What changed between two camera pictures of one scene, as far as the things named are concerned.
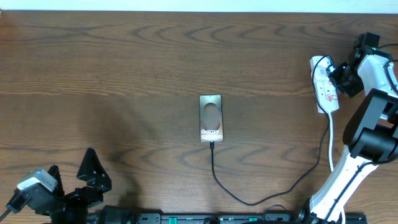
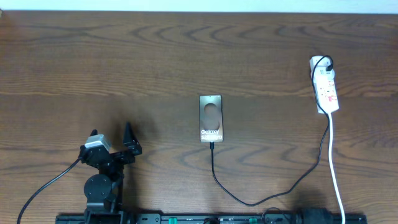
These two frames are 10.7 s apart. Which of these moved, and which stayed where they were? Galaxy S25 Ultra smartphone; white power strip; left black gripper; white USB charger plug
Moved: left black gripper
Stayed: Galaxy S25 Ultra smartphone; white power strip; white USB charger plug
